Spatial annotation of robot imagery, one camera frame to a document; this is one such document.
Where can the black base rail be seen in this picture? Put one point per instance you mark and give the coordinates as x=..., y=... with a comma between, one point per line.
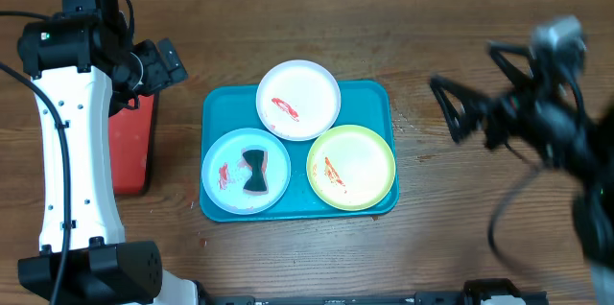
x=474, y=292

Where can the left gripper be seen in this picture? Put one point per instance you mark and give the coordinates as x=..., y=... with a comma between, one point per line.
x=159, y=73

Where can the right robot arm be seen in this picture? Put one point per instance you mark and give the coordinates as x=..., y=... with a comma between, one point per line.
x=592, y=210

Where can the teal plastic tray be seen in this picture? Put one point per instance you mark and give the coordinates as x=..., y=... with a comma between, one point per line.
x=364, y=102

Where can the white plate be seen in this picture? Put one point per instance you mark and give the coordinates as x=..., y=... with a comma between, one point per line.
x=298, y=100

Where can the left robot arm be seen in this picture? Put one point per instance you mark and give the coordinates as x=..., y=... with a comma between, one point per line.
x=84, y=66

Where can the red water tray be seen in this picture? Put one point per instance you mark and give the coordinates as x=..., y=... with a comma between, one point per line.
x=130, y=140

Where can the yellow-green plate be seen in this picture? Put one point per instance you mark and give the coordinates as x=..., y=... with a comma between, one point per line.
x=351, y=168

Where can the light blue plate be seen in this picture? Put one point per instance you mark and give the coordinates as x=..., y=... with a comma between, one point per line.
x=224, y=171

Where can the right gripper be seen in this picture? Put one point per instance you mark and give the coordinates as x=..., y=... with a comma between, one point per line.
x=534, y=108

